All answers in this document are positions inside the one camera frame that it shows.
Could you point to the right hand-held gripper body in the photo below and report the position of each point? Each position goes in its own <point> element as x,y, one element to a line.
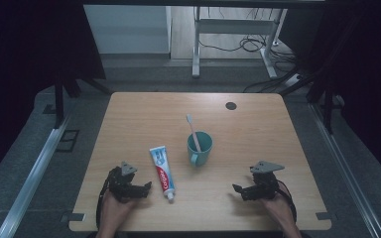
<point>264,183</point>

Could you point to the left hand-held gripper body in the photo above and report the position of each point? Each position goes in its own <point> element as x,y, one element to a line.
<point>120,186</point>

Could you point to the teal cup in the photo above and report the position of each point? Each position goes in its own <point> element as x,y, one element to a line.
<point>205,155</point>

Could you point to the pink toothbrush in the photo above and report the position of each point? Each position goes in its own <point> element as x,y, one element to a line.
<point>193,132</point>

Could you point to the person's left hand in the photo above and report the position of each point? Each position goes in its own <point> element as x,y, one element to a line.
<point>114,211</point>

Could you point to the person's right hand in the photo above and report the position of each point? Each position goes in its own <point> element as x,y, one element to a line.
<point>282,211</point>

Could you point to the white toothpaste tube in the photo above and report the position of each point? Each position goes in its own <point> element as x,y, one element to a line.
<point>162,168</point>

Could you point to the dark floor socket plate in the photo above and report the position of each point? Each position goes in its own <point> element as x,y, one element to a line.
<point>59,149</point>

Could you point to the black round table grommet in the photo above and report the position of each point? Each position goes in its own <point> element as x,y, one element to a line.
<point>230,105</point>

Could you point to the black metal stand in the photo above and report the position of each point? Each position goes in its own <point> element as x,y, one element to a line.
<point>328,112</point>
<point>59,102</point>

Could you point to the small dark floor plate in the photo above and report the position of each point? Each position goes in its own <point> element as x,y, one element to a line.
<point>49,109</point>

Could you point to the white panel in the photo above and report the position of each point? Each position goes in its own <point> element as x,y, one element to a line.
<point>125,29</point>

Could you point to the dark curtain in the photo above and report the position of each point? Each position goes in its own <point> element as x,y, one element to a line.
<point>370,66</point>
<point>29,49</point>

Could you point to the aluminium rail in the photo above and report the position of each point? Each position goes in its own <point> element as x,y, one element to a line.
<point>29,185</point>
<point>347,172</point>

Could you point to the white desk frame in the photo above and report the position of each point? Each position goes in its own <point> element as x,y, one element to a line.
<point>234,25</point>

